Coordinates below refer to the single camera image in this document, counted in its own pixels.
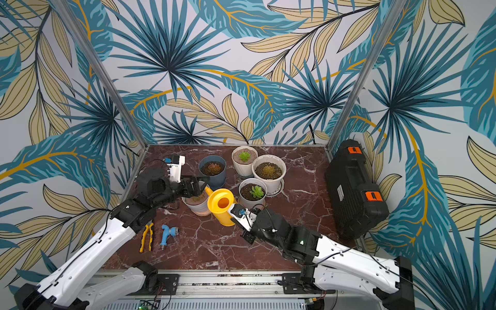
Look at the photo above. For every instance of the aluminium front rail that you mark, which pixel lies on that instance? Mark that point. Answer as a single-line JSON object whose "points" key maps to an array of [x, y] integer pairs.
{"points": [[228, 283]]}

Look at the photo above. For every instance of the left aluminium frame post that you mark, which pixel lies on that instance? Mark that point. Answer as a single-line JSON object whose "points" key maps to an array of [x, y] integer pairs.
{"points": [[70, 20]]}

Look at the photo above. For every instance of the small white pot green succulent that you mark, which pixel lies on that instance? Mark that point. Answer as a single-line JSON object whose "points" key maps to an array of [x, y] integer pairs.
{"points": [[252, 193]]}

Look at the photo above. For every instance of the blue pot red succulent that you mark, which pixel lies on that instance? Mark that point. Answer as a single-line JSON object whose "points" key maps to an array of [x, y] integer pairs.
{"points": [[214, 167]]}

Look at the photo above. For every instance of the blue spray nozzle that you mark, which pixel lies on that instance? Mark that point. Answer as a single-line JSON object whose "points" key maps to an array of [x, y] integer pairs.
{"points": [[168, 232]]}

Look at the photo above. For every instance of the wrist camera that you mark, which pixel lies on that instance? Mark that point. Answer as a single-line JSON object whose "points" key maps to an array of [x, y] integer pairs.
{"points": [[241, 216], [175, 163]]}

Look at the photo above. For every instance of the white pot pink succulent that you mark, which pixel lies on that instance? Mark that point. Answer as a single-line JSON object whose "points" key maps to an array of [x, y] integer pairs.
{"points": [[198, 205]]}

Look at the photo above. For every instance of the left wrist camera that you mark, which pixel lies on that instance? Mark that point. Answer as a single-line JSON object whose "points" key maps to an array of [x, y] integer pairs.
{"points": [[175, 163]]}

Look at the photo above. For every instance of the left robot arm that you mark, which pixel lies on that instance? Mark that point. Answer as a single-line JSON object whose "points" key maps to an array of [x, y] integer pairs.
{"points": [[154, 190]]}

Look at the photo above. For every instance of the large white pot yellow succulent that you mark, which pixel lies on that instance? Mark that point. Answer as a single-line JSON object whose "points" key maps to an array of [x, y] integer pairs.
{"points": [[271, 170]]}

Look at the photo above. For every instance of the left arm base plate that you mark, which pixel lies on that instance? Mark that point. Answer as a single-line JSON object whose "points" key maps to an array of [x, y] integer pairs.
{"points": [[160, 284]]}

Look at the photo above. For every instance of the black tool case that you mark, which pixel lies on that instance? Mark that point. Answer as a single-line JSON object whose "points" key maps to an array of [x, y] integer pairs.
{"points": [[358, 205]]}

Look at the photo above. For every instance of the white ribbed pot green succulent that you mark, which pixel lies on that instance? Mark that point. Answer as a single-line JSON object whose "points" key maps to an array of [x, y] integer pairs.
{"points": [[243, 158]]}

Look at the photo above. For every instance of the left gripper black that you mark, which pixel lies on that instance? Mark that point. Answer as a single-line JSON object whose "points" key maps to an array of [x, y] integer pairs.
{"points": [[197, 190]]}

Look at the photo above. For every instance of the yellow handled pliers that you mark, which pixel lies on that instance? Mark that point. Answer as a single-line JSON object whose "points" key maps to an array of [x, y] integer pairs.
{"points": [[147, 238]]}

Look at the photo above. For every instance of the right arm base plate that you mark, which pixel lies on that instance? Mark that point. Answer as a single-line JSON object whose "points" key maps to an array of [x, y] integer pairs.
{"points": [[292, 284]]}

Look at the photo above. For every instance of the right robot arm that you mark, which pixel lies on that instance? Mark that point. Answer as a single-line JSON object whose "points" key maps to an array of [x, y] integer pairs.
{"points": [[328, 265]]}

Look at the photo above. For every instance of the yellow plastic watering can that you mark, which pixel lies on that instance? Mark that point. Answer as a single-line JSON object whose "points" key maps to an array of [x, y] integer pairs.
{"points": [[219, 202]]}

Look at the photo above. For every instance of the right aluminium frame post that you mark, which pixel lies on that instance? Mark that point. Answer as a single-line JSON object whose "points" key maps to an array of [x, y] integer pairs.
{"points": [[374, 52]]}

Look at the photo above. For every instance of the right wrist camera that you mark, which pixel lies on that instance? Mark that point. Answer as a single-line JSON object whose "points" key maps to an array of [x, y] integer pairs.
{"points": [[241, 216]]}

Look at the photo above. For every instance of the aluminium frame post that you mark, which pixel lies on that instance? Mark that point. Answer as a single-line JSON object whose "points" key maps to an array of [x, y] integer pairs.
{"points": [[70, 20], [374, 52]]}

